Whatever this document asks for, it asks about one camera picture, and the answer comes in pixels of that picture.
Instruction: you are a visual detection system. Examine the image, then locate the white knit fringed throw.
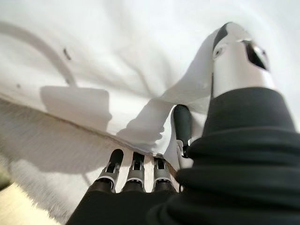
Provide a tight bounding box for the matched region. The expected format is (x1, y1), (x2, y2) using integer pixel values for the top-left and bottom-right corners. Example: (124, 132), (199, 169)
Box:
(0, 98), (180, 225)

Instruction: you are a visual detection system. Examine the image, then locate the white duvet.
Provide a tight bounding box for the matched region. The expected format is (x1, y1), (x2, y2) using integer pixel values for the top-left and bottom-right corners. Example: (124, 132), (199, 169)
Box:
(0, 0), (300, 157)

